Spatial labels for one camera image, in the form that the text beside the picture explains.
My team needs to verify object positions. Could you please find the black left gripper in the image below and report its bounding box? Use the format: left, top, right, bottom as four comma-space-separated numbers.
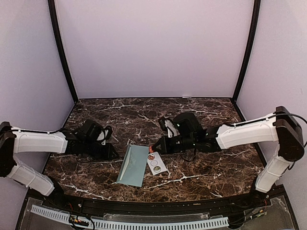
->
83, 139, 119, 161

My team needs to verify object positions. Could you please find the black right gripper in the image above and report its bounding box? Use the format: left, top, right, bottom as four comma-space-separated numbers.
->
151, 135, 196, 155

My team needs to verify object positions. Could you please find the white sticker sheet with seals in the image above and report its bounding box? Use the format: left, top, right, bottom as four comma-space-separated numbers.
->
147, 152, 167, 175

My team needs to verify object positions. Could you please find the blue-grey envelope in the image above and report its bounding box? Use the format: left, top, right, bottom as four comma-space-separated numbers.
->
117, 145, 149, 187

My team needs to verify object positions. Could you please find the cream letter paper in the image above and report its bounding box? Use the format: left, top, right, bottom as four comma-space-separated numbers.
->
119, 145, 131, 181

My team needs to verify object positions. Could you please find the white-sleeved left robot arm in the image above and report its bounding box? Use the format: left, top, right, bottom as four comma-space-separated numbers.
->
0, 121, 68, 198

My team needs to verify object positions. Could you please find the white-sleeved robot arm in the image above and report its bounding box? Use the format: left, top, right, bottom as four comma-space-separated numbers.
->
213, 106, 307, 193
0, 121, 68, 198

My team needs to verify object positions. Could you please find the white-sleeved right robot arm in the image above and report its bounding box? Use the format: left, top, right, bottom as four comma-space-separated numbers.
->
213, 106, 307, 193

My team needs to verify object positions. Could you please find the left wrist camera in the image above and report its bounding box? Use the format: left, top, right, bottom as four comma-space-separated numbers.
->
79, 119, 113, 141

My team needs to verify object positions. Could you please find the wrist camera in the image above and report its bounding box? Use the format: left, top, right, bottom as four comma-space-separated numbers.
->
79, 119, 113, 141
158, 112, 203, 138

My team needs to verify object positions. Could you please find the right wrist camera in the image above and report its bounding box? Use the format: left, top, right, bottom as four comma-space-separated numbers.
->
158, 112, 203, 138

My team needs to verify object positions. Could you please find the black front rail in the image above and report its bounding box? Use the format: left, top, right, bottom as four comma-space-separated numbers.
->
24, 184, 288, 218

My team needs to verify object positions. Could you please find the white slotted cable duct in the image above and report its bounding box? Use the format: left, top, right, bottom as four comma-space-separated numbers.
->
30, 205, 229, 230

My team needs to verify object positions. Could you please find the left black frame post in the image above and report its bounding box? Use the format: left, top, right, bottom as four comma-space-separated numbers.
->
47, 0, 79, 103

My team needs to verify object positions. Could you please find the black frame post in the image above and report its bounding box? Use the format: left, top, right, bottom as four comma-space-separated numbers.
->
47, 0, 79, 103
232, 0, 261, 104

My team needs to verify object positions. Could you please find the right black frame post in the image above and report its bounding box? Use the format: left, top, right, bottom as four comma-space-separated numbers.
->
232, 0, 261, 104

